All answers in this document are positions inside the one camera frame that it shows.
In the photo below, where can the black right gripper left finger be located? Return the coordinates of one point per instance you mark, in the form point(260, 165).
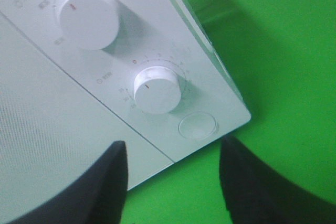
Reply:
point(97, 196)

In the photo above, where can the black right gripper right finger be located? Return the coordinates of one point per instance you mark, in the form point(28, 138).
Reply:
point(255, 193)

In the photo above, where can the white microwave door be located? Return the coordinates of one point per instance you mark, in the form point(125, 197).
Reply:
point(53, 130)

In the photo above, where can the round door release button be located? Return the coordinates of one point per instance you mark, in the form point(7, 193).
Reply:
point(197, 126)

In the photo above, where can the lower white timer knob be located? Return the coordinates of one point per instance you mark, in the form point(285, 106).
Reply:
point(156, 90)

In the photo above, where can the white microwave oven body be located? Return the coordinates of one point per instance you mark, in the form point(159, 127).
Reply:
point(151, 33)

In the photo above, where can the upper white power knob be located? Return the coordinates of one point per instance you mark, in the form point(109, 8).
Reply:
point(89, 24)

